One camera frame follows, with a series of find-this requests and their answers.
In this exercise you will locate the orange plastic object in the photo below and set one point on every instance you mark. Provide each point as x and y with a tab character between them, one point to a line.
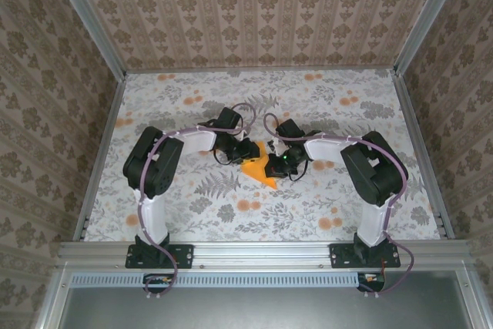
256	173

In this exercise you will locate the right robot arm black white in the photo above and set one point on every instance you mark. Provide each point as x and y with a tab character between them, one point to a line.
369	167

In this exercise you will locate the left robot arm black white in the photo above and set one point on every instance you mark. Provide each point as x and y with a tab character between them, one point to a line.
154	163

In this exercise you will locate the floral patterned table cover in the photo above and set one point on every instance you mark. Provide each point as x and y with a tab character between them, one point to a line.
231	221

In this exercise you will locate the grey metal panel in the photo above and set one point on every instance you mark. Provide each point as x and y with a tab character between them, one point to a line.
262	309

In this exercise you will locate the short aluminium table edge rail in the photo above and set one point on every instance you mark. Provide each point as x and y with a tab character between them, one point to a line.
262	71

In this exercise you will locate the wide aluminium mounting rail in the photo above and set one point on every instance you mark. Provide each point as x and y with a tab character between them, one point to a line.
262	254

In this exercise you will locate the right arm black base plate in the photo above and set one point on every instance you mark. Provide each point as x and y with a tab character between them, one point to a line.
339	256

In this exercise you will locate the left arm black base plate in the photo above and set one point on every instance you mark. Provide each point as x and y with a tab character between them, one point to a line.
185	256

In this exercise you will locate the aluminium table side rail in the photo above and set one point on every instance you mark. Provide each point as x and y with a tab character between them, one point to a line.
409	113
100	159

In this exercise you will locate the aluminium frame post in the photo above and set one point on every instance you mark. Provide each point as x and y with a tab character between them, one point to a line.
431	17
88	21

